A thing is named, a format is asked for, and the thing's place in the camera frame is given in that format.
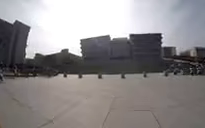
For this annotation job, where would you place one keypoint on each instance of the distant building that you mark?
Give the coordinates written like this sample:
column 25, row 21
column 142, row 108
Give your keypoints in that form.
column 196, row 52

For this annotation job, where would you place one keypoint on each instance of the row of bollards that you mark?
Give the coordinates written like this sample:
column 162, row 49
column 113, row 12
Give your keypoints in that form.
column 99, row 76

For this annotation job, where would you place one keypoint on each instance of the row of parked bicycles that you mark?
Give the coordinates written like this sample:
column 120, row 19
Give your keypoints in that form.
column 193, row 70

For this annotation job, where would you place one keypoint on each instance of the low building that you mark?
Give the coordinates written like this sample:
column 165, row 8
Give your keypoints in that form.
column 56, row 58

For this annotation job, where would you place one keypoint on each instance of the grey paved plaza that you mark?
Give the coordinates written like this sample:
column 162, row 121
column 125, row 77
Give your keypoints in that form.
column 100, row 100

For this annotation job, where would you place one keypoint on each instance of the tall dark building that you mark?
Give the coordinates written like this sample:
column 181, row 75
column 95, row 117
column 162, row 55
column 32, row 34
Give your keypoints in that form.
column 10, row 43

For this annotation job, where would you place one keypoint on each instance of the wide stepped building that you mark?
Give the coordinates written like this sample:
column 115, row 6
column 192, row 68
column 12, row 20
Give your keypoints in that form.
column 123, row 48

